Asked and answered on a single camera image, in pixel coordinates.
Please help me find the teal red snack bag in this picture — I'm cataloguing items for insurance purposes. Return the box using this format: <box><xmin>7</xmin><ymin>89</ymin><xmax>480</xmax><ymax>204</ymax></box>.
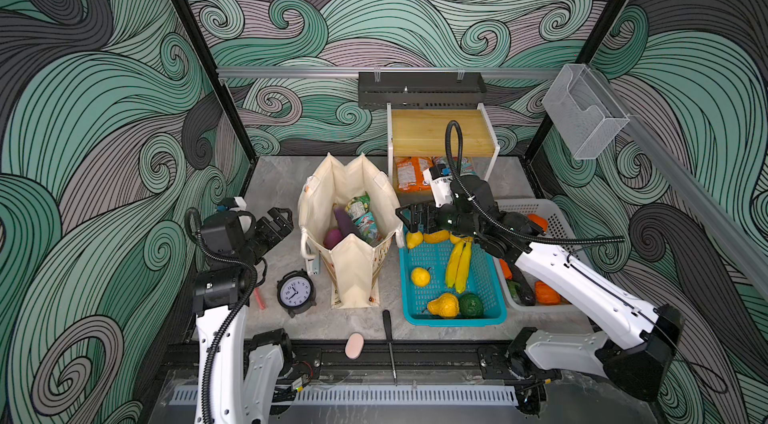
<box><xmin>353</xmin><ymin>211</ymin><xmax>381</xmax><ymax>247</ymax></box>

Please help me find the purple onion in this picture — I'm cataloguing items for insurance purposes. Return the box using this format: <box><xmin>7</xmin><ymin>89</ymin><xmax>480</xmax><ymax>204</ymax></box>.
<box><xmin>323</xmin><ymin>228</ymin><xmax>345</xmax><ymax>250</ymax></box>

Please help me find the light purple eggplant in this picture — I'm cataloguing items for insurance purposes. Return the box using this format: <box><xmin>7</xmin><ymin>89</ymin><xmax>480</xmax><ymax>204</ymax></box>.
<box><xmin>333</xmin><ymin>205</ymin><xmax>362</xmax><ymax>239</ymax></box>

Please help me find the cream canvas grocery bag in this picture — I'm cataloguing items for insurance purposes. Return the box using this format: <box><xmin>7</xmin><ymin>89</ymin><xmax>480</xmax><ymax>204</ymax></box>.
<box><xmin>298</xmin><ymin>155</ymin><xmax>404</xmax><ymax>309</ymax></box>

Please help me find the green yellow snack bag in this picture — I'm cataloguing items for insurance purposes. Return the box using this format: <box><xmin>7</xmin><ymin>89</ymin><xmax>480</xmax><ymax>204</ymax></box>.
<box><xmin>345</xmin><ymin>193</ymin><xmax>371</xmax><ymax>222</ymax></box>

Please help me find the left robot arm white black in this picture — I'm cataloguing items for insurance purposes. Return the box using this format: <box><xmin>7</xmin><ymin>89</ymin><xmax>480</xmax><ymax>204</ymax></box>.
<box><xmin>183</xmin><ymin>207</ymin><xmax>293</xmax><ymax>423</ymax></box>

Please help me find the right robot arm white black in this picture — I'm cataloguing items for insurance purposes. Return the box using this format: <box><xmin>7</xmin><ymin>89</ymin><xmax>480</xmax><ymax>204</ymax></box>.
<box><xmin>395</xmin><ymin>120</ymin><xmax>684</xmax><ymax>402</ymax></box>

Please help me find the orange snack bag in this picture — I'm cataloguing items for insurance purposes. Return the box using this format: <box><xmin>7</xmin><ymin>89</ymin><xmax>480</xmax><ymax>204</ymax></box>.
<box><xmin>395</xmin><ymin>157</ymin><xmax>433</xmax><ymax>193</ymax></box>

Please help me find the teal Fox's candy bag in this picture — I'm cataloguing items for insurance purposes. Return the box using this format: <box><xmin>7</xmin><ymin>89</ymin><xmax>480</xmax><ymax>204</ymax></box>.
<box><xmin>432</xmin><ymin>156</ymin><xmax>477</xmax><ymax>177</ymax></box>

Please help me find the yellow lemon upper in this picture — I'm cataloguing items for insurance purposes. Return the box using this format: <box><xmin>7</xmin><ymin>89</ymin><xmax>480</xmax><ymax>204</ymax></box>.
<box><xmin>406</xmin><ymin>232</ymin><xmax>424</xmax><ymax>250</ymax></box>

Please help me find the yellow lemon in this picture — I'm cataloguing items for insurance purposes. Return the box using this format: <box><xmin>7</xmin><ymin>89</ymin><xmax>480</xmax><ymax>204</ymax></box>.
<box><xmin>410</xmin><ymin>267</ymin><xmax>431</xmax><ymax>288</ymax></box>
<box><xmin>406</xmin><ymin>232</ymin><xmax>424</xmax><ymax>250</ymax></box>

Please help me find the yellow mango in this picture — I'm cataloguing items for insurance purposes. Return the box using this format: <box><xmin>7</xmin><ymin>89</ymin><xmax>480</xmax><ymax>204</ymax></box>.
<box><xmin>423</xmin><ymin>230</ymin><xmax>450</xmax><ymax>244</ymax></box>

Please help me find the white stapler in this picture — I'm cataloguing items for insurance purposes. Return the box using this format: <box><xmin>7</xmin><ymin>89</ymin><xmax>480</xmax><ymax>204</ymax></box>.
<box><xmin>306</xmin><ymin>256</ymin><xmax>322</xmax><ymax>276</ymax></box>

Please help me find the yellow lemon lower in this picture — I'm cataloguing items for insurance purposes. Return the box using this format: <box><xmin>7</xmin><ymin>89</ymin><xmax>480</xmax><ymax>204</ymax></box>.
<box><xmin>410</xmin><ymin>267</ymin><xmax>431</xmax><ymax>288</ymax></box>

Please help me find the small yellow banana bunch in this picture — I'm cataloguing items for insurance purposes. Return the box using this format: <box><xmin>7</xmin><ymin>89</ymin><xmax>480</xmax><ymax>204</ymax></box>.
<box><xmin>444</xmin><ymin>238</ymin><xmax>473</xmax><ymax>294</ymax></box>

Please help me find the black alarm clock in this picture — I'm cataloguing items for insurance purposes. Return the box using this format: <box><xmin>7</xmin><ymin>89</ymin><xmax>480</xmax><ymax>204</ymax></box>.
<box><xmin>277</xmin><ymin>269</ymin><xmax>316</xmax><ymax>318</ymax></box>

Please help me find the teal plastic basket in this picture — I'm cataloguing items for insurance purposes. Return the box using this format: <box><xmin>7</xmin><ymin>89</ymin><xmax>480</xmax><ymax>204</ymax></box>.
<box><xmin>399</xmin><ymin>234</ymin><xmax>506</xmax><ymax>328</ymax></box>

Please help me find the orange carrot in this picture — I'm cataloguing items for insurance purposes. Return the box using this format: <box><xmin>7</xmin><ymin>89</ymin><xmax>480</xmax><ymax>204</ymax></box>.
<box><xmin>499</xmin><ymin>259</ymin><xmax>514</xmax><ymax>281</ymax></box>

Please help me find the white plastic basket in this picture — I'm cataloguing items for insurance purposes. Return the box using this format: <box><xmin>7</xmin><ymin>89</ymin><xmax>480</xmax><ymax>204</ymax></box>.
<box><xmin>493</xmin><ymin>198</ymin><xmax>581</xmax><ymax>315</ymax></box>

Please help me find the white wooden two-tier shelf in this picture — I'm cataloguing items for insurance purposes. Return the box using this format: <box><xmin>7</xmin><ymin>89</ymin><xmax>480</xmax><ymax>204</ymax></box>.
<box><xmin>386</xmin><ymin>103</ymin><xmax>500</xmax><ymax>184</ymax></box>

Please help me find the orange tomato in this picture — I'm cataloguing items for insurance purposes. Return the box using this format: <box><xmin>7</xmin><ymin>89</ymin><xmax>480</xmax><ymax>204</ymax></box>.
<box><xmin>527</xmin><ymin>214</ymin><xmax>549</xmax><ymax>233</ymax></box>

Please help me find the yellow pear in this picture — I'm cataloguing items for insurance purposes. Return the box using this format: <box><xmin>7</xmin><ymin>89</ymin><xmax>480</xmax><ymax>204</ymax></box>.
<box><xmin>427</xmin><ymin>293</ymin><xmax>460</xmax><ymax>319</ymax></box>

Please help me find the green avocado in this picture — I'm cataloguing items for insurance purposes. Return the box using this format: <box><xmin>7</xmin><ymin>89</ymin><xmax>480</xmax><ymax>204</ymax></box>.
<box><xmin>459</xmin><ymin>293</ymin><xmax>485</xmax><ymax>319</ymax></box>

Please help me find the dark eggplant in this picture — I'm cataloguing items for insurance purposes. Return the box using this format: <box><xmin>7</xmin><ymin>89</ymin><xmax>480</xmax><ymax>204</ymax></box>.
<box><xmin>511</xmin><ymin>271</ymin><xmax>536</xmax><ymax>307</ymax></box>

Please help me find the black screwdriver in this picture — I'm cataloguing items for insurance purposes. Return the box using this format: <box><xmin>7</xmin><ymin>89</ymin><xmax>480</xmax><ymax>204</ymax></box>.
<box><xmin>382</xmin><ymin>310</ymin><xmax>397</xmax><ymax>383</ymax></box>

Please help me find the orange bell pepper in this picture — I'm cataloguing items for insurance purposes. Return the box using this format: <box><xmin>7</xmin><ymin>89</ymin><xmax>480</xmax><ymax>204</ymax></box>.
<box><xmin>534</xmin><ymin>281</ymin><xmax>562</xmax><ymax>306</ymax></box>

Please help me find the pink oval eraser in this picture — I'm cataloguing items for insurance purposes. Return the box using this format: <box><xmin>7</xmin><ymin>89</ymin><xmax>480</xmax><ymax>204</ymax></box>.
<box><xmin>344</xmin><ymin>332</ymin><xmax>365</xmax><ymax>360</ymax></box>

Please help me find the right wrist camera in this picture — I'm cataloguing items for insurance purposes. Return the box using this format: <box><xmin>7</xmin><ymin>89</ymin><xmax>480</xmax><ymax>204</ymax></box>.
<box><xmin>423</xmin><ymin>164</ymin><xmax>453</xmax><ymax>208</ymax></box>

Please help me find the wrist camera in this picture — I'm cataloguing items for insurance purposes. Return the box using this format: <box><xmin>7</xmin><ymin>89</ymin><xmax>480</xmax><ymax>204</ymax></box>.
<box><xmin>423</xmin><ymin>164</ymin><xmax>453</xmax><ymax>208</ymax></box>
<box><xmin>217</xmin><ymin>196</ymin><xmax>247</xmax><ymax>212</ymax></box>

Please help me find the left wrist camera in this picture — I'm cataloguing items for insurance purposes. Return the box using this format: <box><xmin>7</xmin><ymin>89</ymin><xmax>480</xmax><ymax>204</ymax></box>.
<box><xmin>217</xmin><ymin>196</ymin><xmax>247</xmax><ymax>212</ymax></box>

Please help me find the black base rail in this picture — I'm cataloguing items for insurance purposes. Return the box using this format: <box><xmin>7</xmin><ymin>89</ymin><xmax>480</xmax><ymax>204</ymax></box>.
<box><xmin>161</xmin><ymin>339</ymin><xmax>637</xmax><ymax>380</ymax></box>

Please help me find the clear acrylic wall holder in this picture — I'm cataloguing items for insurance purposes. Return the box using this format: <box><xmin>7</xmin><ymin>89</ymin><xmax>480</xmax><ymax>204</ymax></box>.
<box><xmin>542</xmin><ymin>64</ymin><xmax>629</xmax><ymax>161</ymax></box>

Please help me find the white cable duct strip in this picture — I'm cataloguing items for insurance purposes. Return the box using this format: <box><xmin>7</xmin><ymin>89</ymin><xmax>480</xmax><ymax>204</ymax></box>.
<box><xmin>169</xmin><ymin>384</ymin><xmax>520</xmax><ymax>408</ymax></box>

